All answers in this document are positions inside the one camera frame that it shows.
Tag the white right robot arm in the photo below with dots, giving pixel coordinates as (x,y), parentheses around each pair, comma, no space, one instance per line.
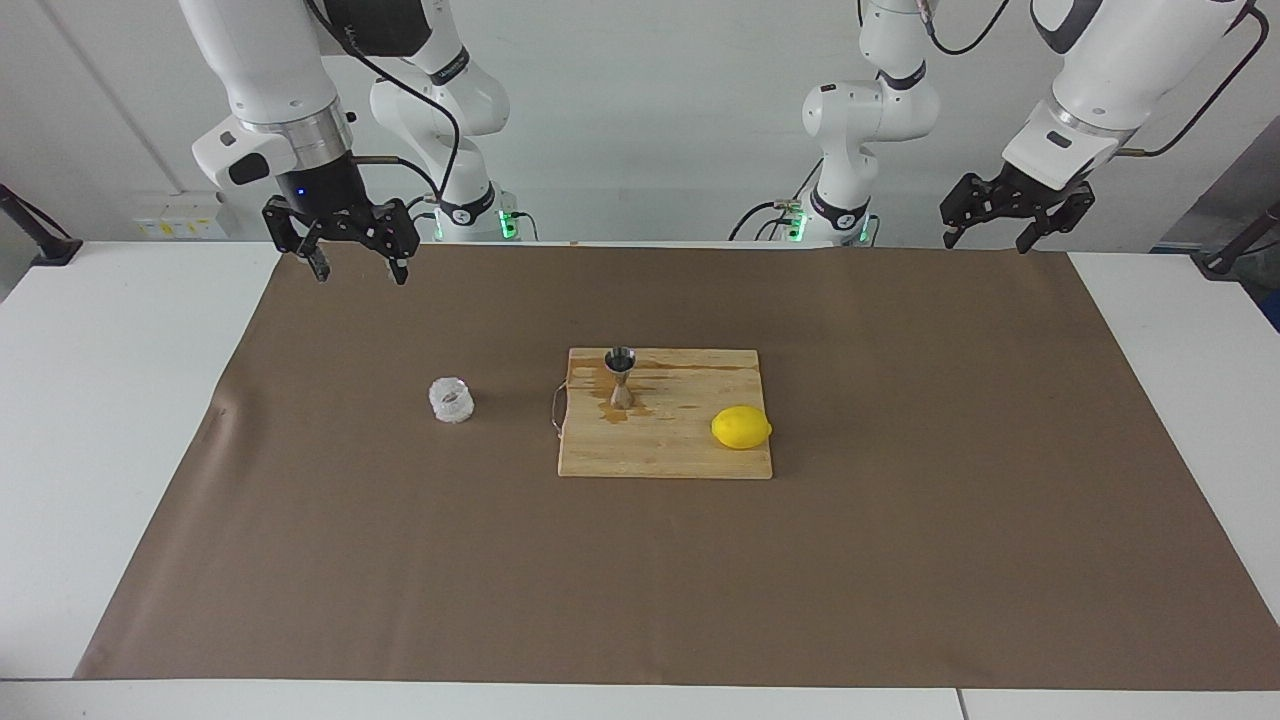
(270,70)

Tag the clear faceted glass cup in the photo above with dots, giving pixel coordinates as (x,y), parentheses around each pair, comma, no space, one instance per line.
(451,400)

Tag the wooden cutting board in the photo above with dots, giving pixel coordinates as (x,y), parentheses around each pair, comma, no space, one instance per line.
(680,450)

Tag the brown paper table mat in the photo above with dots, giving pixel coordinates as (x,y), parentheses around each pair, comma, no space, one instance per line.
(900,560)

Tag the steel double jigger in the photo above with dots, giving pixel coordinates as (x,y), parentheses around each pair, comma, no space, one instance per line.
(621,378)

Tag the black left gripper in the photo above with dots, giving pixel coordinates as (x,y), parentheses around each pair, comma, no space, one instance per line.
(1035,185)

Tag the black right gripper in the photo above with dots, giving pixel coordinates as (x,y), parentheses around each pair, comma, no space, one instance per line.
(322,190)

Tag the black camera stand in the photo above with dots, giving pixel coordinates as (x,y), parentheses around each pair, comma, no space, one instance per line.
(45,245)
(1225,260)

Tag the yellow lemon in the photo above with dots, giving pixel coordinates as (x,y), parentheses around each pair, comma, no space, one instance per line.
(741,428)

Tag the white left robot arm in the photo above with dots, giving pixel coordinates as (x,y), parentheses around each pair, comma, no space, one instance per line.
(1120,70)

